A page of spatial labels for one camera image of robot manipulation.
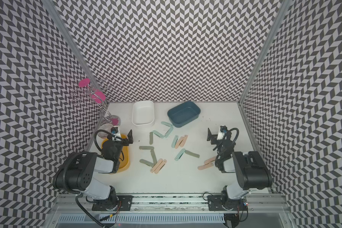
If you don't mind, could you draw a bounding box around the olive knife lower left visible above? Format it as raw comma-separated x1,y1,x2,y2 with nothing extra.
139,159,154,167

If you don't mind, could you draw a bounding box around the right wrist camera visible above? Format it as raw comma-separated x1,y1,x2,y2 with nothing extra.
217,125,228,141

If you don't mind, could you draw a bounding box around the mint knife centre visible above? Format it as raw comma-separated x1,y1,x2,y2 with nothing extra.
172,135,179,148

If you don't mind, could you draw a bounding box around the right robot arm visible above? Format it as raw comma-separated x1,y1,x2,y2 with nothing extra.
207,125,273,211

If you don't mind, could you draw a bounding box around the white storage box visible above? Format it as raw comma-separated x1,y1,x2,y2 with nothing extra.
132,100,155,127

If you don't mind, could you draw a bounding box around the olive knife right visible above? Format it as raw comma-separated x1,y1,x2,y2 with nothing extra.
184,150,200,158

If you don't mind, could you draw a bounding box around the mint knife angled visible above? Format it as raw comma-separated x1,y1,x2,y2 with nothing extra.
164,126,173,138

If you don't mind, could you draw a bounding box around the mint knife lower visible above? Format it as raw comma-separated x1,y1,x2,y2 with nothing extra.
175,149,186,161

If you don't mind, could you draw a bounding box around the olive knife horizontal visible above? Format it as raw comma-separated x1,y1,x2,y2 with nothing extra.
139,146,154,150

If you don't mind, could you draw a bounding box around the mint knife top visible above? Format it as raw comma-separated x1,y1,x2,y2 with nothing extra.
161,121,173,127

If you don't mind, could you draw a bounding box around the dark teal storage box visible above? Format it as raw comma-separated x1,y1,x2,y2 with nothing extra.
167,101,201,128

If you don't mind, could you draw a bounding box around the mint knife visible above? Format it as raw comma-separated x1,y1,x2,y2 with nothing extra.
153,130,164,138
175,149,186,161
161,121,173,127
172,135,179,148

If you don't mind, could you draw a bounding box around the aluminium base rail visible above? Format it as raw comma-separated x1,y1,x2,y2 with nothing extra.
49,193,291,214

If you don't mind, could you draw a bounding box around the mint knife left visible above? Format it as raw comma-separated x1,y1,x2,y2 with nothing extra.
153,130,164,138

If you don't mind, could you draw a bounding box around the olive knife upright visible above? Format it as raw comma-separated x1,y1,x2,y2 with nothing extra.
149,132,154,145

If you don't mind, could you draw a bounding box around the olive knife vertical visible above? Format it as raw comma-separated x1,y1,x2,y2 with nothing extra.
150,149,158,164

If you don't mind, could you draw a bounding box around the yellow storage box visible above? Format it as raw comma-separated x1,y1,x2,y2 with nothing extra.
100,139,130,173

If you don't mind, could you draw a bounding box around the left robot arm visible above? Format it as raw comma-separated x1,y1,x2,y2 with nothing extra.
52,127,134,211

